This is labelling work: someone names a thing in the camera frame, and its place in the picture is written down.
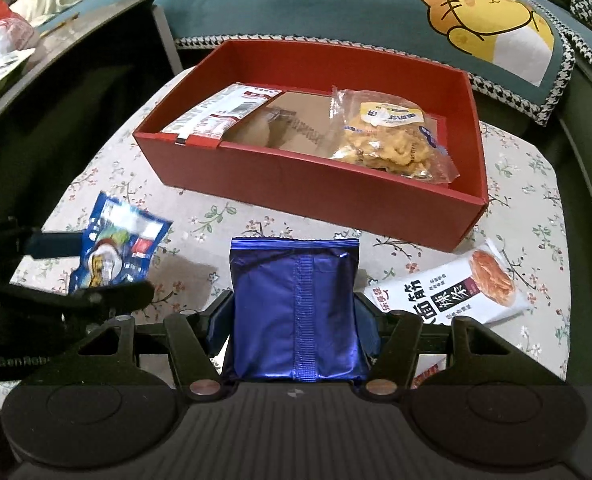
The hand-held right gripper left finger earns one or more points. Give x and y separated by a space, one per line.
222 325

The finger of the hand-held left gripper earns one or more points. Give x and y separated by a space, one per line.
56 245
121 296

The clear bread packet red label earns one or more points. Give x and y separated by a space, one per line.
216 110

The blue cartoon snack packet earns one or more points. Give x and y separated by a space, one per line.
121 245

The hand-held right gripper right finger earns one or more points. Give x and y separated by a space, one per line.
368 330

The red and white plastic bag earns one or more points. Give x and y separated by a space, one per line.
6 25

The clear packet of fried snack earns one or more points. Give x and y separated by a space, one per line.
385 135

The dark blue foil packet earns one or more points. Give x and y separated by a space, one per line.
296 310

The red cardboard box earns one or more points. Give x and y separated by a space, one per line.
326 195

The black side table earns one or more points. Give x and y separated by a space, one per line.
76 40

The white packet with pancake picture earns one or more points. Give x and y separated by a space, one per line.
440 300

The teal lion print sofa cover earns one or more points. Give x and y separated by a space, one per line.
301 5

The green sofa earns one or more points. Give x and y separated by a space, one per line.
590 160

